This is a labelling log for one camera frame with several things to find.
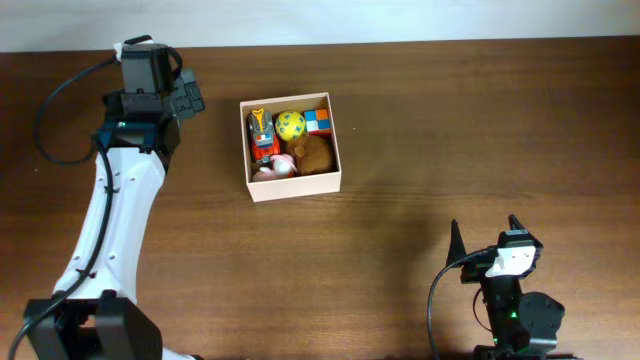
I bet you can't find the red grey toy truck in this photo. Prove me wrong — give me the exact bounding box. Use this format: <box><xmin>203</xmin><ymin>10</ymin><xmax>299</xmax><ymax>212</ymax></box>
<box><xmin>247</xmin><ymin>108</ymin><xmax>281</xmax><ymax>164</ymax></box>

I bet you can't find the yellow letter ball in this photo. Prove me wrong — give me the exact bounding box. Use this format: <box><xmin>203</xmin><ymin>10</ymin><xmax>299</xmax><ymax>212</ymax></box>
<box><xmin>275</xmin><ymin>111</ymin><xmax>306</xmax><ymax>141</ymax></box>

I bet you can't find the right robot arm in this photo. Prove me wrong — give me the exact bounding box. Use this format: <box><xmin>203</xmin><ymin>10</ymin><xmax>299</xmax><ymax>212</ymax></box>
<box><xmin>446</xmin><ymin>214</ymin><xmax>576</xmax><ymax>360</ymax></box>

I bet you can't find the brown plush toy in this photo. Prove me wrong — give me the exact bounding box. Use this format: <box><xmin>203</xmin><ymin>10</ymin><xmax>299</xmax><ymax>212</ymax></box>
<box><xmin>286</xmin><ymin>135</ymin><xmax>335</xmax><ymax>176</ymax></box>

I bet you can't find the white cardboard box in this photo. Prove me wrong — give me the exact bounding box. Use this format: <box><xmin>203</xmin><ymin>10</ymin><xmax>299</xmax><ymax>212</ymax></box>
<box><xmin>240</xmin><ymin>93</ymin><xmax>342</xmax><ymax>202</ymax></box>

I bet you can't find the white pink duck toy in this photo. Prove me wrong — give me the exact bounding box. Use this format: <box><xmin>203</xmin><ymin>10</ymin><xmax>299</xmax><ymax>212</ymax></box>
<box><xmin>252</xmin><ymin>154</ymin><xmax>298</xmax><ymax>182</ymax></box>

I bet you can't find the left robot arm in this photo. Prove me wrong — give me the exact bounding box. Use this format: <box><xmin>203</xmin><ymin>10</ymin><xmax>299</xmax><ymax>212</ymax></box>
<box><xmin>8</xmin><ymin>35</ymin><xmax>205</xmax><ymax>360</ymax></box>

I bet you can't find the colourful puzzle cube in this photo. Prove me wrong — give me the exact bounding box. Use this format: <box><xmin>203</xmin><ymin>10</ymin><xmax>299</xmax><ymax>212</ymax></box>
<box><xmin>303</xmin><ymin>108</ymin><xmax>332</xmax><ymax>136</ymax></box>

